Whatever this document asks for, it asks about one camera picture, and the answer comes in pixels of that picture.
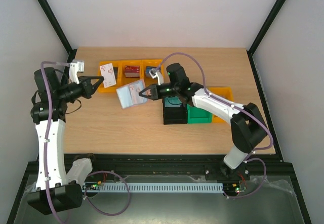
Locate black bin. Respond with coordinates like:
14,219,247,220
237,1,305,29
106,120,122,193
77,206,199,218
163,98,187,125

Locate pink card holder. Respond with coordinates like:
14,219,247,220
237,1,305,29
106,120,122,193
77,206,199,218
116,79,147,109

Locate black card stack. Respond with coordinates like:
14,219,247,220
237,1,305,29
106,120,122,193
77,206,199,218
113,67,118,80

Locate right black frame post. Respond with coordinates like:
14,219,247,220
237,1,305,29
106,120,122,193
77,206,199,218
247,0,286,58

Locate yellow bin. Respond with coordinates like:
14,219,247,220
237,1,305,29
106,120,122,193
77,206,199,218
98,61,123,93
119,60,144,86
208,87,233,123
142,59,162,86

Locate black frame post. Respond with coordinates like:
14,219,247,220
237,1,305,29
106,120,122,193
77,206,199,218
26,0,76,55
247,0,286,58

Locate left black frame post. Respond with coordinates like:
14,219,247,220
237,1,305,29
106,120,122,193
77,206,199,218
26,0,76,55

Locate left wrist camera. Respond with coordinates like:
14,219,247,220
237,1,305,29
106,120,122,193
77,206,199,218
69,59,85,84

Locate yellow bin middle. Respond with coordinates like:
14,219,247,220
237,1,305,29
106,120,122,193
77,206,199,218
119,60,144,86

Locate yellow bin left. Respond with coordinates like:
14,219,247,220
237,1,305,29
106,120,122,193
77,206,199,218
98,61,123,93

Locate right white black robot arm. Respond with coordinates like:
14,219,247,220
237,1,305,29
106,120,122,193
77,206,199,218
139,63,273,180

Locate red card stack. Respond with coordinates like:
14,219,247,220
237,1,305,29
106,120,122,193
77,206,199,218
124,65,140,78

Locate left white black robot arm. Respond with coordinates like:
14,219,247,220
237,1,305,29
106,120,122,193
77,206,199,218
27,67,104,215

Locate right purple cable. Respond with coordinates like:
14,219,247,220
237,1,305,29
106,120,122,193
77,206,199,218
154,52,275,200

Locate green bin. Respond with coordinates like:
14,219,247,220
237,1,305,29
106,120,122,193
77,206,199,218
187,105,212,124

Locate yellow bin far right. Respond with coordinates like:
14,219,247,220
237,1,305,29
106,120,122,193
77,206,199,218
208,87,233,123

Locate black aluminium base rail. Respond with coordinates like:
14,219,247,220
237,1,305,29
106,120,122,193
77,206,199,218
26,153,297,182

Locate teal card stack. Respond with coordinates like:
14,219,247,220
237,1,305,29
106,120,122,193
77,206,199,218
164,97,182,108

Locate blue card stack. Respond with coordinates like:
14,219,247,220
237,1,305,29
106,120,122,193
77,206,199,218
145,67,155,78

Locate white slotted cable duct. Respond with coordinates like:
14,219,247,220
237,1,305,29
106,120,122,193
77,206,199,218
87,183,223,193

